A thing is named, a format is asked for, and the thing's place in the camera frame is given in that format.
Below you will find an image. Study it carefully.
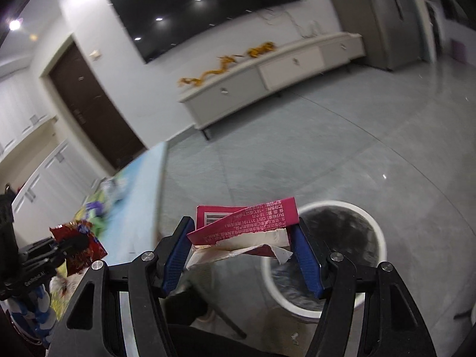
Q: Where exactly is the red snack packet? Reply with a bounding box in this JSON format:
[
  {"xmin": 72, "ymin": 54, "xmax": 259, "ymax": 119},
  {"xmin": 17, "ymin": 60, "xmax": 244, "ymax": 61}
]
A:
[{"xmin": 49, "ymin": 220, "xmax": 108, "ymax": 276}]

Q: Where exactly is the black bin liner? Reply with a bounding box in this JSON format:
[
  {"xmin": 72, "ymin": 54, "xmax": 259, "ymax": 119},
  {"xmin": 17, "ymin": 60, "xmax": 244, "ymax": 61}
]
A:
[{"xmin": 276, "ymin": 208, "xmax": 381, "ymax": 306}]

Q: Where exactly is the black wall television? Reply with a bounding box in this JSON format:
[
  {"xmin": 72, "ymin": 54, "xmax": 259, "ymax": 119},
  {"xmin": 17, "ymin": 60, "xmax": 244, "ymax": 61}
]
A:
[{"xmin": 107, "ymin": 0, "xmax": 306, "ymax": 64}]

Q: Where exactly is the white trash bin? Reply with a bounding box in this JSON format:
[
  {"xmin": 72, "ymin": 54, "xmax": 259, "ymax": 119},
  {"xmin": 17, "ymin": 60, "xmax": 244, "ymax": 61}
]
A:
[{"xmin": 260, "ymin": 200, "xmax": 388, "ymax": 320}]

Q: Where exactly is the white television cabinet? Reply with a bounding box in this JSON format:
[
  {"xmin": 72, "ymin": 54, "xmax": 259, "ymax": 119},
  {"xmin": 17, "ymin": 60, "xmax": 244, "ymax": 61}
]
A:
[{"xmin": 178, "ymin": 32, "xmax": 365, "ymax": 141}]

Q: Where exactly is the landscape printed table cover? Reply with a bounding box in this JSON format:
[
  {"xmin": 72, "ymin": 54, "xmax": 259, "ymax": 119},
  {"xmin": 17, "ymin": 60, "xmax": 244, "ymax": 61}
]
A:
[{"xmin": 48, "ymin": 141, "xmax": 169, "ymax": 268}]

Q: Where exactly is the white plastic bag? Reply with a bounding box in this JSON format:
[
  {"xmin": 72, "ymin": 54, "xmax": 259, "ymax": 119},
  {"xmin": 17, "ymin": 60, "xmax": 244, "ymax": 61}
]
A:
[{"xmin": 98, "ymin": 178, "xmax": 127, "ymax": 202}]

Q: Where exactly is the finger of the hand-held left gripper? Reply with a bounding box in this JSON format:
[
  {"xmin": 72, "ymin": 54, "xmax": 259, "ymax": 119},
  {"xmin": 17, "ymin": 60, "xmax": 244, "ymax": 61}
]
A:
[{"xmin": 48, "ymin": 234, "xmax": 90, "ymax": 264}]

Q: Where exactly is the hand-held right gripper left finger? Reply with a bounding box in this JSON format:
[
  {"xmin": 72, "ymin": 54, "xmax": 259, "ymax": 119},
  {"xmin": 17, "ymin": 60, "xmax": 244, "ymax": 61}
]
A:
[{"xmin": 48, "ymin": 216, "xmax": 196, "ymax": 357}]

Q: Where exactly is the small golden ornament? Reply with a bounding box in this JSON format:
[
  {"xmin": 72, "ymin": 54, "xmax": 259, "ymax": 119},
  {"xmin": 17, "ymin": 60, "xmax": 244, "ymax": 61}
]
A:
[{"xmin": 247, "ymin": 42, "xmax": 278, "ymax": 59}]

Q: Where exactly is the long golden dragon ornament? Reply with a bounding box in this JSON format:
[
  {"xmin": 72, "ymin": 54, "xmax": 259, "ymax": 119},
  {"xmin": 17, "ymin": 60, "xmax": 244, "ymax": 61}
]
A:
[{"xmin": 178, "ymin": 54, "xmax": 243, "ymax": 87}]

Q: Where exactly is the grey table leg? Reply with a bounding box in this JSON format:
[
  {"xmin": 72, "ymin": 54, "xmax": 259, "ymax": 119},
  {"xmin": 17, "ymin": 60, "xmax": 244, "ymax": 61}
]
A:
[{"xmin": 203, "ymin": 294, "xmax": 247, "ymax": 340}]

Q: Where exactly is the red carton box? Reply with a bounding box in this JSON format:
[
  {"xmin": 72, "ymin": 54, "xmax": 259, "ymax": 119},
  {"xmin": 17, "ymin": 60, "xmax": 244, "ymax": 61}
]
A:
[{"xmin": 186, "ymin": 196, "xmax": 300, "ymax": 271}]

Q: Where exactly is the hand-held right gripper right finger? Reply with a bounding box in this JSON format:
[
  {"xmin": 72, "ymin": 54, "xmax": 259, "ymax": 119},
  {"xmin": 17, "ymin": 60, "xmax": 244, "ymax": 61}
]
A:
[{"xmin": 290, "ymin": 216, "xmax": 437, "ymax": 357}]

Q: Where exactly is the dark brown door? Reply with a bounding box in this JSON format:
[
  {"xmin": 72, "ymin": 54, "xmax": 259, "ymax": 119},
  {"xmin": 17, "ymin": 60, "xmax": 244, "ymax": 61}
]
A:
[{"xmin": 49, "ymin": 41, "xmax": 147, "ymax": 172}]

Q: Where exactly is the grey refrigerator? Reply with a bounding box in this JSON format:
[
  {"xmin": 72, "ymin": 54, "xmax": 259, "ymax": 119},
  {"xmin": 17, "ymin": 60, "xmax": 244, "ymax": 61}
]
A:
[{"xmin": 340, "ymin": 0, "xmax": 438, "ymax": 71}]

